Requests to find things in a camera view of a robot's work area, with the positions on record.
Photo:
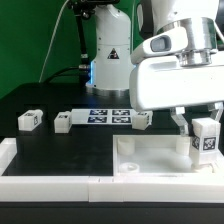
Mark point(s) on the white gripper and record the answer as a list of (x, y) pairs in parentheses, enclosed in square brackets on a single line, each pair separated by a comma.
[(158, 81)]

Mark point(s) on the white square tabletop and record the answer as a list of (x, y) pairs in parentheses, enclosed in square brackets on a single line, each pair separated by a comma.
[(156, 155)]

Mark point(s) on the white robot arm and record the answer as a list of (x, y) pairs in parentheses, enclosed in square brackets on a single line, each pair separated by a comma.
[(112, 66)]

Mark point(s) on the white U-shaped fence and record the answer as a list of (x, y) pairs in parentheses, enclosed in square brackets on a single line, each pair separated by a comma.
[(196, 189)]

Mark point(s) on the white marker sheet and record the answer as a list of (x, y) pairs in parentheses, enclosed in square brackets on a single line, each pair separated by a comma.
[(102, 116)]

